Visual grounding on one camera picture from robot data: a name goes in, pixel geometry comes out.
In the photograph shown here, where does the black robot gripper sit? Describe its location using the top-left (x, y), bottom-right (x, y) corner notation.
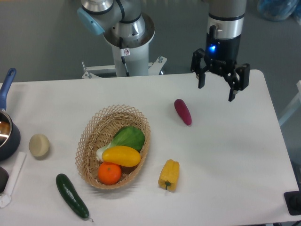
top-left (190, 34), bottom-right (250, 102)

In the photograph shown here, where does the yellow mango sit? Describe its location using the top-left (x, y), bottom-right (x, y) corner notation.
top-left (101, 146), bottom-right (141, 167)

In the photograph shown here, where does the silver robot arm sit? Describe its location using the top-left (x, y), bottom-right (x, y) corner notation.
top-left (77, 0), bottom-right (250, 101)

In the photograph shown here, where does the woven wicker basket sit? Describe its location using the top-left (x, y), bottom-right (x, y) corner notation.
top-left (75, 105), bottom-right (151, 190)

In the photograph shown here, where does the purple sweet potato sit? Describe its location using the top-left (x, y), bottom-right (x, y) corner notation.
top-left (174, 99), bottom-right (192, 126)

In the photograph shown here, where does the blue plastic bag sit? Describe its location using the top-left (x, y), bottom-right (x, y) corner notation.
top-left (257, 0), bottom-right (299, 22)

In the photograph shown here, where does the green bok choy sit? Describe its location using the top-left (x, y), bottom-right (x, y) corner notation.
top-left (96, 126), bottom-right (145, 161)

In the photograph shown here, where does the yellow bell pepper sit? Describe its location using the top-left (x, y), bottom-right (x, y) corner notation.
top-left (158, 159), bottom-right (180, 192)

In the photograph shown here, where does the black device at edge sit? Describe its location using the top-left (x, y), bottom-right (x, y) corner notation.
top-left (284, 191), bottom-right (301, 216)

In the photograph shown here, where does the orange tangerine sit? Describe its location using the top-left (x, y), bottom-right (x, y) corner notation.
top-left (97, 162), bottom-right (122, 186)

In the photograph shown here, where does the dark green cucumber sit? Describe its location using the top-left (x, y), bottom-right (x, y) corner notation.
top-left (55, 173), bottom-right (94, 222)

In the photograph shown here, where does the beige round potato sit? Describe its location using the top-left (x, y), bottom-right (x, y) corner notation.
top-left (29, 134), bottom-right (50, 157)

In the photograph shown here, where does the dark blue saucepan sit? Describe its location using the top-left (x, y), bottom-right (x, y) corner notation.
top-left (0, 68), bottom-right (21, 161)

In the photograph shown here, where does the dark object at left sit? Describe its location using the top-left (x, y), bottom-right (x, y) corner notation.
top-left (0, 167), bottom-right (9, 193)

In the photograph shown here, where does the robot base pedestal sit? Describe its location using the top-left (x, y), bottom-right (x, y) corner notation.
top-left (82, 43), bottom-right (167, 79)

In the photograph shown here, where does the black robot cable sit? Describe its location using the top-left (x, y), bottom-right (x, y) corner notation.
top-left (119, 37), bottom-right (130, 77)

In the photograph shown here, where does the white plastic handle tool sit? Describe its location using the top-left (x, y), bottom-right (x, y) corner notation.
top-left (0, 152), bottom-right (26, 209)

